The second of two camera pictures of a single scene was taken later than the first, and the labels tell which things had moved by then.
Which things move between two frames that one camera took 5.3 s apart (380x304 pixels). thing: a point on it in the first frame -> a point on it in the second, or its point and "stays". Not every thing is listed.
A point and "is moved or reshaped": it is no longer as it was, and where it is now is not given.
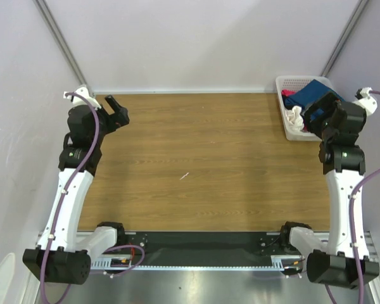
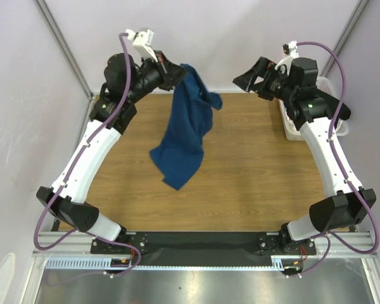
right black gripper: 315,114 -> 263,80
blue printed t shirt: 311,91 is moved or reshaped
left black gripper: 118,118 -> 171,73
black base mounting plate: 206,247 stays
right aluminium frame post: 360,8 stays
